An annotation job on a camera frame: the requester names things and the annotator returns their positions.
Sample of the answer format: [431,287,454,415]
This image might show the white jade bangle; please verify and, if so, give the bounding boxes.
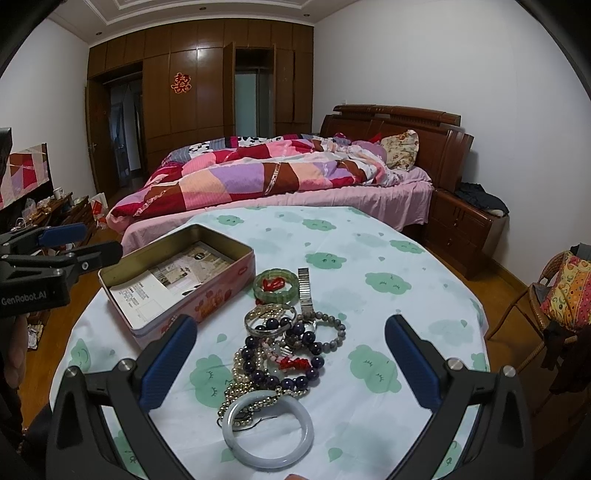
[221,390,315,471]

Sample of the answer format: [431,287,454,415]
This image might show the gold bead necklace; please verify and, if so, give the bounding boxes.
[216,382,311,428]

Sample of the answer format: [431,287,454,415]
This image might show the white pearl necklace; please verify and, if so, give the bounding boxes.
[231,346,260,384]

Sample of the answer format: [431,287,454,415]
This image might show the green jade bangle red cord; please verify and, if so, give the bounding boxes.
[251,268,301,305]

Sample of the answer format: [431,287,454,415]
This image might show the silver bangle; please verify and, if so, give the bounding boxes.
[243,304,297,338]

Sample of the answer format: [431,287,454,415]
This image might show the dark purple bead bracelet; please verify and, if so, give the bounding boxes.
[242,316,326,391]

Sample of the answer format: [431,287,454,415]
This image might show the grey stone bead bracelet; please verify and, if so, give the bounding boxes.
[307,310,347,355]

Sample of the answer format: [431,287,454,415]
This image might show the red coral charm bracelet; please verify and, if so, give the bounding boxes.
[262,340,314,372]

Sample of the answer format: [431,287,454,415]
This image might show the silver metal wristwatch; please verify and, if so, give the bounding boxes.
[283,267,317,354]

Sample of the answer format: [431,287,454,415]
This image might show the person's left hand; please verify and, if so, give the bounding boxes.
[3,315,28,389]

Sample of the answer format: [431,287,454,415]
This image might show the wooden tv cabinet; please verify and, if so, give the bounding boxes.
[1,194,97,255]

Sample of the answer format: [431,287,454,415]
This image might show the red white gift bag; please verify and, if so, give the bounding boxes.
[89,192,109,228]

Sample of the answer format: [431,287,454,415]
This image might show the television with reflection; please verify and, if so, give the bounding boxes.
[1,143,53,209]

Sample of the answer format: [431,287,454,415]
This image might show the paper leaflets in tin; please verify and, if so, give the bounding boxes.
[108,241,233,333]

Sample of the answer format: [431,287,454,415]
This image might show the pink metal tin box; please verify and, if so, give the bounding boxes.
[98,224,256,348]

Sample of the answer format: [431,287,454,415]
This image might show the rattan chair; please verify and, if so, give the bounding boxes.
[484,250,591,370]

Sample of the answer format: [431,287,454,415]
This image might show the patchwork quilt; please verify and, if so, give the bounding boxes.
[106,134,406,234]

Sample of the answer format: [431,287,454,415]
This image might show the colourful patterned cushion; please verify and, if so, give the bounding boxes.
[541,251,591,332]

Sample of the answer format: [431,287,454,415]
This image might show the red double happiness decal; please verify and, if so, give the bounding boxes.
[170,72,192,95]

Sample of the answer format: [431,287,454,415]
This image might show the dark wooden wardrobe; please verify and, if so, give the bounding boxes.
[86,18,314,196]

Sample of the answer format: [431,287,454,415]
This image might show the wooden nightstand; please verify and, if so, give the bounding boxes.
[425,189,509,278]

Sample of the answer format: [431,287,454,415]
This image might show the dark clothes on nightstand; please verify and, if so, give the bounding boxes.
[455,182,510,218]

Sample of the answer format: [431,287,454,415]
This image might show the pink bed sheet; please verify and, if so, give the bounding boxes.
[121,167,434,254]

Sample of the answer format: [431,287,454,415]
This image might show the wooden headboard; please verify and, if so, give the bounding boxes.
[320,103,475,192]

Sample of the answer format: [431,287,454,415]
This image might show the floral pillow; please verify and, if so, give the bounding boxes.
[381,130,420,171]

